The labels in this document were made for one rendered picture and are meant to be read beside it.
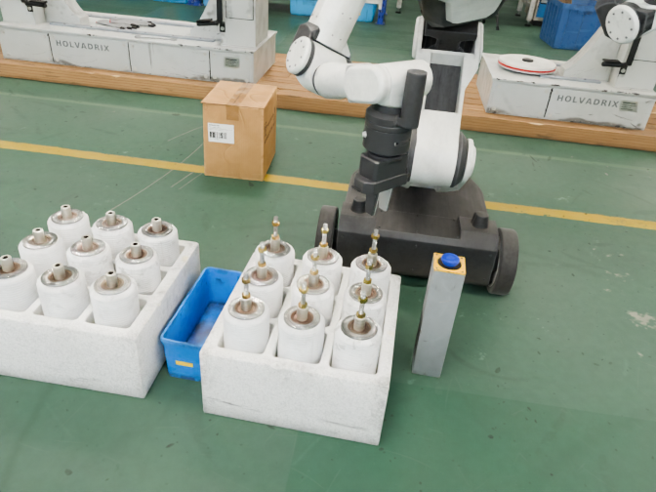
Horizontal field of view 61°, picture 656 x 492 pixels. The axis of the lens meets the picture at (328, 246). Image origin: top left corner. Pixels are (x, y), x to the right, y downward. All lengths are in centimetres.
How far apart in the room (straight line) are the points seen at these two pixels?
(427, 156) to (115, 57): 233
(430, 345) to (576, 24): 443
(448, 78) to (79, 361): 112
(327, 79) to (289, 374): 59
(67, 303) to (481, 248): 106
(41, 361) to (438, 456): 89
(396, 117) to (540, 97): 217
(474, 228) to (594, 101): 169
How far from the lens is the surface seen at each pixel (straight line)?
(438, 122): 143
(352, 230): 158
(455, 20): 140
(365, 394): 115
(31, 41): 362
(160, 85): 324
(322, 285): 123
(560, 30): 548
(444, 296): 126
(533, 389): 148
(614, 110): 325
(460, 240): 161
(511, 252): 164
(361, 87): 100
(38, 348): 138
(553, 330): 169
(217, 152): 224
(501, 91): 308
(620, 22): 134
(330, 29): 121
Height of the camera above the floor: 98
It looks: 32 degrees down
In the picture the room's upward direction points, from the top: 5 degrees clockwise
